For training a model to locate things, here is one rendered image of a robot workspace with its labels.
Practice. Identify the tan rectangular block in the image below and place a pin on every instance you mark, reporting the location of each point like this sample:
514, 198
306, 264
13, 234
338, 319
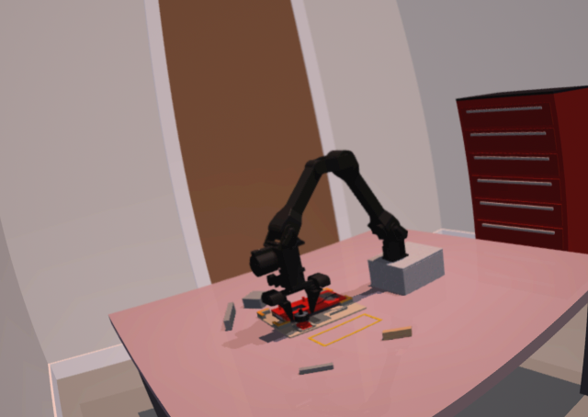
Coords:
397, 333

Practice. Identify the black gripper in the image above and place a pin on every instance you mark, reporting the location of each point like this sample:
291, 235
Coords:
293, 282

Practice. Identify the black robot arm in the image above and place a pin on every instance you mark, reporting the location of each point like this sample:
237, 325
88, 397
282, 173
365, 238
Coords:
285, 226

